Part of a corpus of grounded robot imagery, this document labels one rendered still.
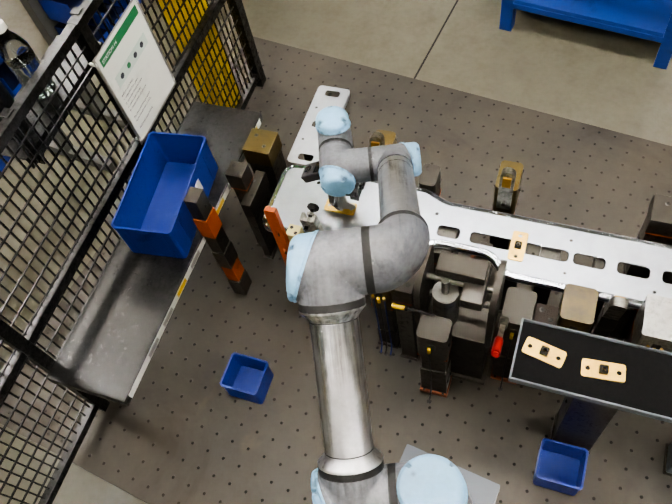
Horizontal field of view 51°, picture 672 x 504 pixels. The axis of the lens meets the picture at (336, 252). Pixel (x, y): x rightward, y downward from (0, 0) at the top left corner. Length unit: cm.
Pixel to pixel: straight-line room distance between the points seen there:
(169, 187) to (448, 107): 100
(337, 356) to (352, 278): 14
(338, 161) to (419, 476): 66
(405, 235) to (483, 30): 264
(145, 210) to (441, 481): 112
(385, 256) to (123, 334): 88
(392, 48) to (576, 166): 159
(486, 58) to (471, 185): 142
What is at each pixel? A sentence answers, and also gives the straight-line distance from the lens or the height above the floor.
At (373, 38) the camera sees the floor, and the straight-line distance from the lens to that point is 373.
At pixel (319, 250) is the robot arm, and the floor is 157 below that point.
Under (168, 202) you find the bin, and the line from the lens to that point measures 198.
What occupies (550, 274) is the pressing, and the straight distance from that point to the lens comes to 178.
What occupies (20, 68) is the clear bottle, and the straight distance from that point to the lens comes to 172.
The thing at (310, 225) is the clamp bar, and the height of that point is 120.
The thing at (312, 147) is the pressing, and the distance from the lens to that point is 201.
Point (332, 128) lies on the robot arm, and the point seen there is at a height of 138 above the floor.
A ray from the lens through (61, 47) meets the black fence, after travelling 169.
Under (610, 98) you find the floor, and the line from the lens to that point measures 349.
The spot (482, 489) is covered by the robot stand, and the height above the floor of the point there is 110.
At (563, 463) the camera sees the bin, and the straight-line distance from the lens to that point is 193.
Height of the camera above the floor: 255
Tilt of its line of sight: 59 degrees down
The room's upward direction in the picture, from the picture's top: 15 degrees counter-clockwise
